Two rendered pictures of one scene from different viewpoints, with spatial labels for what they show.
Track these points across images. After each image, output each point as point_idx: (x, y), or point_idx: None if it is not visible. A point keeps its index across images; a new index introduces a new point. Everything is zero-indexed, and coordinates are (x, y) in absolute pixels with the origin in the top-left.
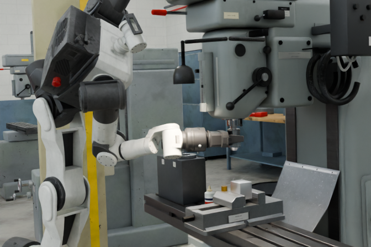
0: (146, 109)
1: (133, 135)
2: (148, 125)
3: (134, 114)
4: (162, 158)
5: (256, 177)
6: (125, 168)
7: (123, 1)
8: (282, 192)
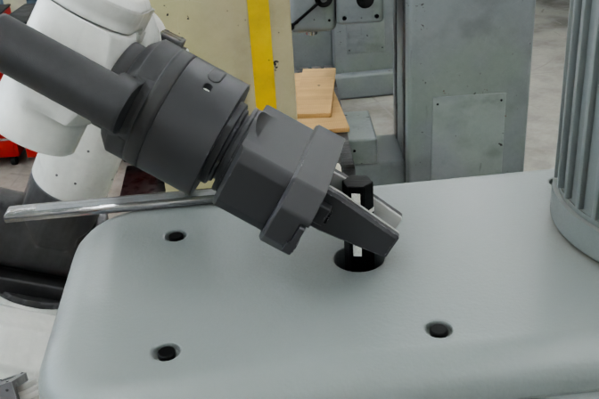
0: (444, 57)
1: (414, 109)
2: (447, 90)
3: (417, 67)
4: None
5: None
6: (395, 166)
7: (67, 223)
8: None
